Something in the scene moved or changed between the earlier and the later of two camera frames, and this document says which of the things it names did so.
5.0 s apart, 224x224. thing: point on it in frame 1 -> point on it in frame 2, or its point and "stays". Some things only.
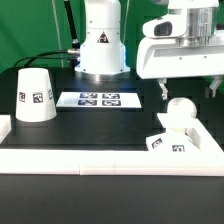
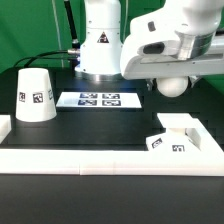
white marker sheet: (99, 99) stays
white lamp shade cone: (35, 100) stays
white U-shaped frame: (207, 161) stays
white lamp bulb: (180, 111) -> (172, 86)
